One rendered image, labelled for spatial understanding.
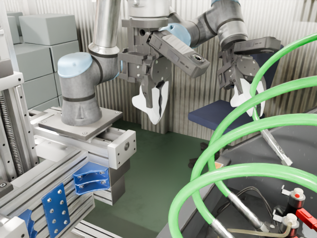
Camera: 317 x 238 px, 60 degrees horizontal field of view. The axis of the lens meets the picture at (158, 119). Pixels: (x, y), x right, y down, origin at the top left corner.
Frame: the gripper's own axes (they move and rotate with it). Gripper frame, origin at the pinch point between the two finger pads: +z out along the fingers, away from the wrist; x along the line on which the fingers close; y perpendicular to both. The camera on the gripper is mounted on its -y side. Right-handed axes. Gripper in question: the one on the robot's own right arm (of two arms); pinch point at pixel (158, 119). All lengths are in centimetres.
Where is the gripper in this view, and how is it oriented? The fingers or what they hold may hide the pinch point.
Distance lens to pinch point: 58.4
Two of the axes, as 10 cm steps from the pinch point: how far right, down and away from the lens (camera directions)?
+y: -8.4, -2.3, 4.8
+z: 0.0, 9.0, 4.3
